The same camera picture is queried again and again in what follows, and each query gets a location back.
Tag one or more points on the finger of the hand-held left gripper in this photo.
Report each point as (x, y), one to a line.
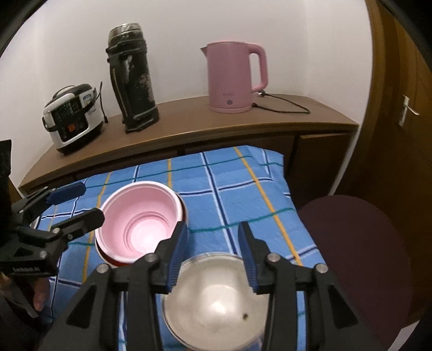
(67, 191)
(87, 219)

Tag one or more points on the blue plaid cloth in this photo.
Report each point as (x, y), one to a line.
(229, 189)

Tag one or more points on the person's left hand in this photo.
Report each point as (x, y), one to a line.
(41, 295)

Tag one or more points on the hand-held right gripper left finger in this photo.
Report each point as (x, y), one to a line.
(177, 256)

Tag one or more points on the dark maroon chair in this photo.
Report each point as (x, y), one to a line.
(354, 253)

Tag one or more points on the red plastic bowl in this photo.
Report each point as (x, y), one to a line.
(113, 262)

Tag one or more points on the pink electric kettle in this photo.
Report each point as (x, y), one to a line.
(229, 77)

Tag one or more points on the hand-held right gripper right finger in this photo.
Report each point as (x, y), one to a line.
(248, 258)

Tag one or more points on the pink plastic bowl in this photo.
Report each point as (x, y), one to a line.
(141, 216)

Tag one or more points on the black thermos flask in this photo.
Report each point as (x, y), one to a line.
(133, 77)

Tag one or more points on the stainless steel bowl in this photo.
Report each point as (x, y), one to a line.
(216, 297)

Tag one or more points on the white and black rice cooker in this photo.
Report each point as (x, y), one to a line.
(72, 118)

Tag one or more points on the brown wooden door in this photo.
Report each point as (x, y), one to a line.
(388, 152)

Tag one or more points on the brown wooden cabinet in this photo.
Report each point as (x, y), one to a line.
(202, 125)

